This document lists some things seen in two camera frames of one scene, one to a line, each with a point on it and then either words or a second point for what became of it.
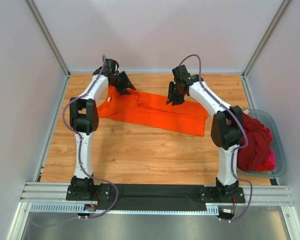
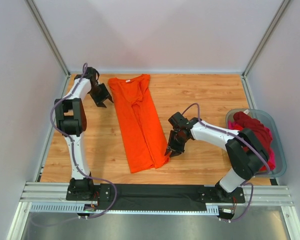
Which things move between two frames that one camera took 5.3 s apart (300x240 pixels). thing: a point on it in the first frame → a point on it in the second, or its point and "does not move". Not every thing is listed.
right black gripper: [175, 91] → [175, 145]
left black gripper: [122, 81] → [101, 95]
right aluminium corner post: [275, 19] does not move
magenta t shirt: [270, 164] does not move
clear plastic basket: [281, 158] does not move
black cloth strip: [154, 197] does not move
